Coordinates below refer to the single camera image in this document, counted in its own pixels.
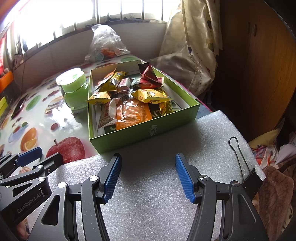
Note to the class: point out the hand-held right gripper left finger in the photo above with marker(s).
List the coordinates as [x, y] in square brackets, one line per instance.
[112, 178]

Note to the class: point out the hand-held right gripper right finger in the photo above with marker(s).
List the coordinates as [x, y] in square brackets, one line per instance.
[185, 178]

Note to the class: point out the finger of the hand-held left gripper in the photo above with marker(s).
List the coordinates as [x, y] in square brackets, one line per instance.
[30, 154]
[49, 162]

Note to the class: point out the green cardboard box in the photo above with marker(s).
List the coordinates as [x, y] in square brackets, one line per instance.
[143, 136]

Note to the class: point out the red white snack packet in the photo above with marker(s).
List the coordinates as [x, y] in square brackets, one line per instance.
[106, 115]

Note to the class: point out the long golden snack packet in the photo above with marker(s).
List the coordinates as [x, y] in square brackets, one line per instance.
[165, 106]

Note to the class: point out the small yellow snack packet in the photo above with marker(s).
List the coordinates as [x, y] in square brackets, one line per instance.
[99, 97]

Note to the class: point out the yellow red print snack packet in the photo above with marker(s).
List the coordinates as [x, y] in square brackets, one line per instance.
[151, 95]

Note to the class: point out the large white foam sheet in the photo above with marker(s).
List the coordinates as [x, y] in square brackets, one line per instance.
[150, 150]

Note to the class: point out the yellow green box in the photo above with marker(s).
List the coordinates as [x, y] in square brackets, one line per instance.
[2, 105]

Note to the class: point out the black binder clip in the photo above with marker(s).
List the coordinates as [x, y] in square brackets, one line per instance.
[253, 179]

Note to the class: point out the green glass jar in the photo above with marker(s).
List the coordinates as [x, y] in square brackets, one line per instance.
[76, 97]

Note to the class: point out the orange box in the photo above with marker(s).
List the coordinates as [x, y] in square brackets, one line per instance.
[5, 81]

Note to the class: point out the colourful patterned blanket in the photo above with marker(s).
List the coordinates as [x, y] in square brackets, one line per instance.
[275, 185]

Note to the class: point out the red bag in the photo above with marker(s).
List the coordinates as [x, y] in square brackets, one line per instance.
[1, 53]

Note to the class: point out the brown wooden wardrobe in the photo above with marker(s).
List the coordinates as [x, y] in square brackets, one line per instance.
[254, 69]

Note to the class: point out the clear plastic bag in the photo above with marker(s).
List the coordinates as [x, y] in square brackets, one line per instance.
[104, 39]

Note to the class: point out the cream patterned curtain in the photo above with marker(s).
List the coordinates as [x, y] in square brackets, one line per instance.
[196, 34]

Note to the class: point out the window with metal bars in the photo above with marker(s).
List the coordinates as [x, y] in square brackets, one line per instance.
[69, 14]

